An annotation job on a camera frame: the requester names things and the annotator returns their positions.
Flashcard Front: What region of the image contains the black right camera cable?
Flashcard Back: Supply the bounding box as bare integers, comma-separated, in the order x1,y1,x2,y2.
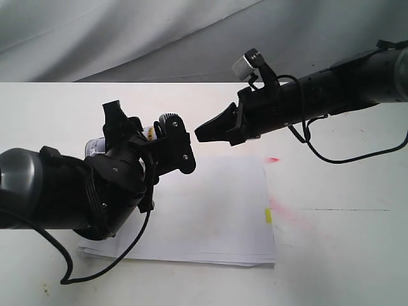
277,73,408,164

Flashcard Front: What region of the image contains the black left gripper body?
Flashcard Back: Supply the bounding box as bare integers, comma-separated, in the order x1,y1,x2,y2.
85,117,155,214

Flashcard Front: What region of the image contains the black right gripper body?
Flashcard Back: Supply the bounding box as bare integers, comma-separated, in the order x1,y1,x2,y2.
228,84,287,146

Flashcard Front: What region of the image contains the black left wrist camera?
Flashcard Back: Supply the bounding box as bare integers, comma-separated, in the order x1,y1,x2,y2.
157,113,196,176

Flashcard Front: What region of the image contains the white paper stack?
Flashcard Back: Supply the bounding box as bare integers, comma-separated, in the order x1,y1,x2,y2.
78,156,276,266

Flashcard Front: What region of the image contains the white spray paint can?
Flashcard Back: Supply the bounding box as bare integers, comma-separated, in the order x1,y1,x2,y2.
84,126,157,157

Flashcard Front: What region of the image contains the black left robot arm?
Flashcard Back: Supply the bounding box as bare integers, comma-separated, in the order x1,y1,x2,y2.
1,101,157,241

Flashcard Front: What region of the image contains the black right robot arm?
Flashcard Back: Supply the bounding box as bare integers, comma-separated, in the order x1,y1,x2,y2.
195,40,407,146

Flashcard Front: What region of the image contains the grey backdrop cloth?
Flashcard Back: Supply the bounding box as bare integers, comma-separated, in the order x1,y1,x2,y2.
1,1,407,82

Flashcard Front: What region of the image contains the yellow sticky tab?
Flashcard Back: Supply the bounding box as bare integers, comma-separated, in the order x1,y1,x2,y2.
265,208,272,224

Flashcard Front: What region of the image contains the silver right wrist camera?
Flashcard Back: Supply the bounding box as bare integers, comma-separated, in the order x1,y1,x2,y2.
231,48,265,80

